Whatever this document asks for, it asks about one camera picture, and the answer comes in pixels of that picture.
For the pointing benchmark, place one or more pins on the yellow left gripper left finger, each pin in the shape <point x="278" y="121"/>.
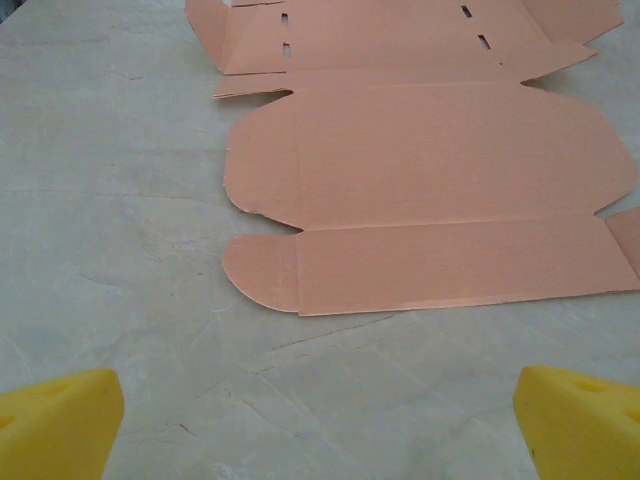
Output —
<point x="60" y="430"/>

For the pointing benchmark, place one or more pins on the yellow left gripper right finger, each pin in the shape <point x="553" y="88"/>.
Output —
<point x="580" y="430"/>

